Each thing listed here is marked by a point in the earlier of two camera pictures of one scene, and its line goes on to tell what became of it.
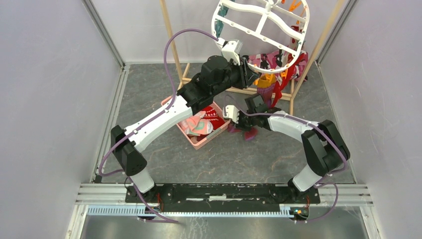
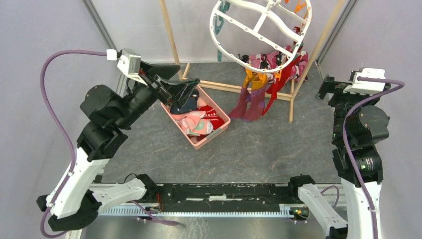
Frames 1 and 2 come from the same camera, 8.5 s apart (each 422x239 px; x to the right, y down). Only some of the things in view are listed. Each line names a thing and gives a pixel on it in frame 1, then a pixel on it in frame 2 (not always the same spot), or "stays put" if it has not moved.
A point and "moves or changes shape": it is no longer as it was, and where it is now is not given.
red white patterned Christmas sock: (212, 115) stays put
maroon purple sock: (265, 84) -> (246, 97)
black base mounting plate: (222, 196) stays put
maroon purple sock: (249, 134) -> (259, 81)
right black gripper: (239, 125) -> (330, 84)
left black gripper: (247, 75) -> (179, 91)
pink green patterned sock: (195, 125) stays put
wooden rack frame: (291, 97) stays put
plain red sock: (278, 87) moves or changes shape
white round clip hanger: (270, 33) stays put
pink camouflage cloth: (272, 59) stays put
